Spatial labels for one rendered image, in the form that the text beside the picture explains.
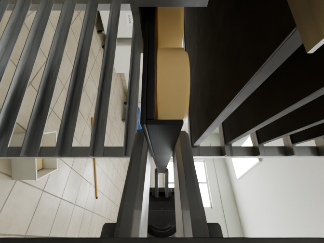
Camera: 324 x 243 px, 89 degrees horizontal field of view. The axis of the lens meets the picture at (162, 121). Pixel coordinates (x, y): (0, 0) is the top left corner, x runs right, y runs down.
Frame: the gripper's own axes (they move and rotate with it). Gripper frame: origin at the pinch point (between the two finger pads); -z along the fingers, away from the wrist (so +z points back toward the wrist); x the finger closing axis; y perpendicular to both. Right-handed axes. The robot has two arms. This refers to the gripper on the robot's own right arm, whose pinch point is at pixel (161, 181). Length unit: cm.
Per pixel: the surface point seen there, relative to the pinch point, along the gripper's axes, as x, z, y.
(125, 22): -52, -116, -216
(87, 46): -27, -37, -27
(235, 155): 20.5, -3.6, -7.8
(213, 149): 14.5, -5.0, -8.6
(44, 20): -45, -48, -33
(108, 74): -17.7, -26.7, -20.7
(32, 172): -83, 30, -62
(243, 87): 8.1, -21.3, 19.2
